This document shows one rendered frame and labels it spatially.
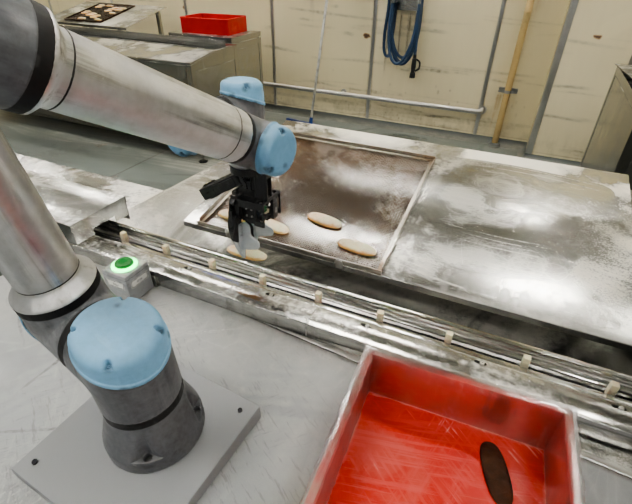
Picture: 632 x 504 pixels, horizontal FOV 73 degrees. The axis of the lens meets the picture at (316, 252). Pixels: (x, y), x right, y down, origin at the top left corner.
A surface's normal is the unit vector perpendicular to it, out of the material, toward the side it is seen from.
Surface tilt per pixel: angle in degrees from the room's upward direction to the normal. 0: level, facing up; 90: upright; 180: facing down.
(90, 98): 110
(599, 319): 10
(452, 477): 0
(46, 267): 92
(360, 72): 90
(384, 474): 0
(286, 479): 0
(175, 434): 73
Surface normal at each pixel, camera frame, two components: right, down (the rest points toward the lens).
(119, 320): 0.09, -0.75
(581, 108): -0.42, 0.51
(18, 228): 0.71, 0.43
